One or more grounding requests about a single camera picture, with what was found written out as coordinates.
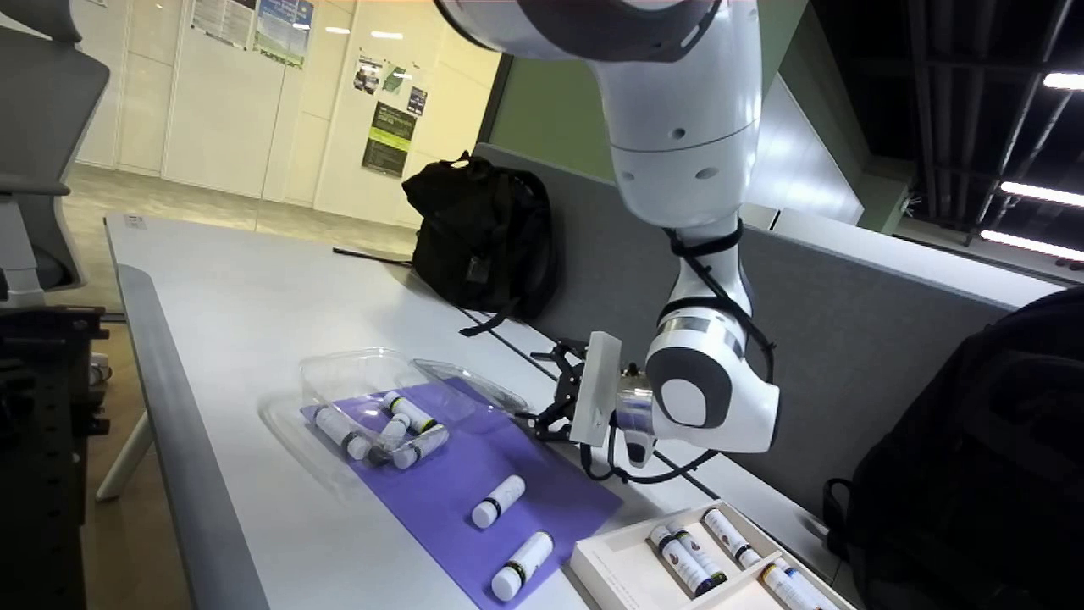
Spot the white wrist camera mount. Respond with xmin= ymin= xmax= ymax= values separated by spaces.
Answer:
xmin=571 ymin=332 xmax=625 ymax=446

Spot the black equipment rack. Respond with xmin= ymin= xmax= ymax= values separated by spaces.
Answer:
xmin=0 ymin=308 xmax=104 ymax=610

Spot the white bottle in container front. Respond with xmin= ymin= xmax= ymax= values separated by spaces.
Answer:
xmin=393 ymin=428 xmax=450 ymax=471

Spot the white bottle in container back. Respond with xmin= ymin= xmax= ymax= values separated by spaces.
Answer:
xmin=385 ymin=394 xmax=440 ymax=433

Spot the grey office chair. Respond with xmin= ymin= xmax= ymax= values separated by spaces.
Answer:
xmin=0 ymin=0 xmax=112 ymax=302

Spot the green black wall poster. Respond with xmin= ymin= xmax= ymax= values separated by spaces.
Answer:
xmin=364 ymin=100 xmax=416 ymax=175

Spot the white bottle in tray right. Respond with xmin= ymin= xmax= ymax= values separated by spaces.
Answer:
xmin=764 ymin=563 xmax=836 ymax=610

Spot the wall poster top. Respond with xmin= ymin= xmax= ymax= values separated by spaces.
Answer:
xmin=189 ymin=0 xmax=314 ymax=69

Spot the grey desk partition panel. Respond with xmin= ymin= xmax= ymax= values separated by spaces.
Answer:
xmin=484 ymin=146 xmax=1055 ymax=509

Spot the white bottle on mat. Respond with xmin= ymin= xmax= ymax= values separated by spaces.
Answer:
xmin=490 ymin=533 xmax=551 ymax=604
xmin=471 ymin=476 xmax=525 ymax=529

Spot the white bottle in container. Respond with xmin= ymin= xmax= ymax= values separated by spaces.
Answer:
xmin=311 ymin=405 xmax=368 ymax=462
xmin=393 ymin=428 xmax=450 ymax=471
xmin=374 ymin=415 xmax=410 ymax=454
xmin=385 ymin=394 xmax=440 ymax=433

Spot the white bottle in container left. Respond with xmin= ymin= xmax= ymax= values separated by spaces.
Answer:
xmin=311 ymin=405 xmax=368 ymax=462

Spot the white compartment tray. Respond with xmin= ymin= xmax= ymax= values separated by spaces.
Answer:
xmin=571 ymin=505 xmax=855 ymax=610

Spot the black backpack on table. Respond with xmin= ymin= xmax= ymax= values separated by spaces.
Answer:
xmin=333 ymin=149 xmax=560 ymax=338

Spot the white bottle in tray middle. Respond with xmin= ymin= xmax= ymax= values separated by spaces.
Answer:
xmin=701 ymin=509 xmax=760 ymax=570

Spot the black backpack at right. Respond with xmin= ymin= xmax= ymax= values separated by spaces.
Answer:
xmin=822 ymin=287 xmax=1084 ymax=610

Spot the white bottle in tray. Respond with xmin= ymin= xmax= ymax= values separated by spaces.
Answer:
xmin=764 ymin=563 xmax=836 ymax=610
xmin=701 ymin=509 xmax=760 ymax=570
xmin=646 ymin=521 xmax=724 ymax=595

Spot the white bottle on mat front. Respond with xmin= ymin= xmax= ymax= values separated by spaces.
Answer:
xmin=490 ymin=533 xmax=551 ymax=604

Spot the clear plastic container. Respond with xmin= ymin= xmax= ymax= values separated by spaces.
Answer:
xmin=260 ymin=350 xmax=525 ymax=496

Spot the white bottle in tray left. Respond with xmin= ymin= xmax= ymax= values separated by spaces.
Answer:
xmin=646 ymin=521 xmax=724 ymax=595

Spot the white bottle in container middle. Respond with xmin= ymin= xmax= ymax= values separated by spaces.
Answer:
xmin=374 ymin=415 xmax=410 ymax=454

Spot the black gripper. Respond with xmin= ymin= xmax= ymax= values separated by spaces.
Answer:
xmin=528 ymin=341 xmax=585 ymax=438

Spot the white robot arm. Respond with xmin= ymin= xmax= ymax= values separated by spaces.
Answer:
xmin=435 ymin=0 xmax=778 ymax=454

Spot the purple mat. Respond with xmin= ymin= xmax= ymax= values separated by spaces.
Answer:
xmin=303 ymin=375 xmax=626 ymax=610

